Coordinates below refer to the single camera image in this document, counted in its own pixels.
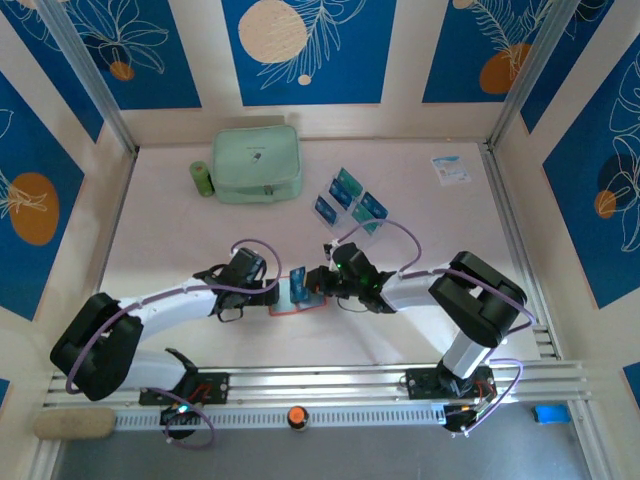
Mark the orange card holder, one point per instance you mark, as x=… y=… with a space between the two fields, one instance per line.
x=282 y=302

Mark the blue credit card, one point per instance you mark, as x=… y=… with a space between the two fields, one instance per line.
x=298 y=286
x=340 y=192
x=325 y=209
x=375 y=204

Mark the clear acrylic card stand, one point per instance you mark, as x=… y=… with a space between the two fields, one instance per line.
x=350 y=205

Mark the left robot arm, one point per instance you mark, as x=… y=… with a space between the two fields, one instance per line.
x=170 y=305

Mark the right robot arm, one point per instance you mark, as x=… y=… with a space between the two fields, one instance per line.
x=410 y=295

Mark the green credit card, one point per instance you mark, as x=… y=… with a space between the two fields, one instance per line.
x=366 y=220

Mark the teal credit card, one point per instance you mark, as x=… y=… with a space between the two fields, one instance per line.
x=349 y=181

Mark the green cylinder roll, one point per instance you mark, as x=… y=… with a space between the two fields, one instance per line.
x=201 y=178

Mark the mint green zip pouch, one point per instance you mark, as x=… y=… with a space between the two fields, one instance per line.
x=256 y=162

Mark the orange stop button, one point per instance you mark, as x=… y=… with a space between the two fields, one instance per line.
x=298 y=416

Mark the white blue paper packet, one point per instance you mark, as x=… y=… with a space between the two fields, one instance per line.
x=451 y=170

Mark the small black electronics board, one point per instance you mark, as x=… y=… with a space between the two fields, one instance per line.
x=180 y=415
x=462 y=419

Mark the beige foam pad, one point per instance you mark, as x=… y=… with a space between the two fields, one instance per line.
x=75 y=424

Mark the blue sponge block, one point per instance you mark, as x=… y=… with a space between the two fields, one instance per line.
x=551 y=414

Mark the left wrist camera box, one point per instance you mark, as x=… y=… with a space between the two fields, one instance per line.
x=245 y=249

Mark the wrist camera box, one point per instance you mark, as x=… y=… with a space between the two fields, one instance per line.
x=245 y=249
x=331 y=248

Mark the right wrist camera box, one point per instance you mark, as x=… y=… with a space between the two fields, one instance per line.
x=331 y=248

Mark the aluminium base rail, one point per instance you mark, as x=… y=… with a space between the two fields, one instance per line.
x=320 y=385

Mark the aluminium side rail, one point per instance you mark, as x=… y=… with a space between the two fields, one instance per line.
x=520 y=250

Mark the aluminium frame post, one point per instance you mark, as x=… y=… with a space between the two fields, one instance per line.
x=535 y=70
x=85 y=70

